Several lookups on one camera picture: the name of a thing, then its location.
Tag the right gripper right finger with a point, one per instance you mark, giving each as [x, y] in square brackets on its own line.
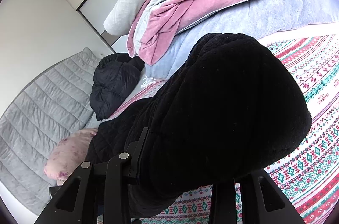
[262, 201]

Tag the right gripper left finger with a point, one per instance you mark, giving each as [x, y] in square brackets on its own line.
[91, 185]

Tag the black quilted fleece coat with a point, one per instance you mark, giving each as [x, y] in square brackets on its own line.
[230, 109]

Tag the pink floral pillow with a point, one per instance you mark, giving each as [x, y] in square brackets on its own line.
[68, 155]

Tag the patterned striped bed sheet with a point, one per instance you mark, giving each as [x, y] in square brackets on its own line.
[309, 176]

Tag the grey quilted headboard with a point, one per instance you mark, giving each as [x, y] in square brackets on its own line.
[51, 107]

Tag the dark navy puffer jacket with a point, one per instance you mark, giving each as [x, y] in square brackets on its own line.
[114, 79]

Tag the pale blue folded duvet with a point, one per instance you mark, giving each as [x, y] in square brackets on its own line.
[256, 18]

